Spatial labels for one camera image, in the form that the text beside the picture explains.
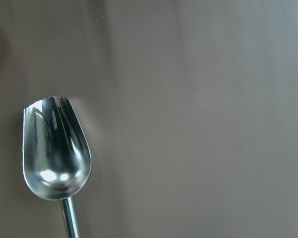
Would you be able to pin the steel ice scoop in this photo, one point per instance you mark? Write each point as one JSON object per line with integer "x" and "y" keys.
{"x": 56, "y": 158}

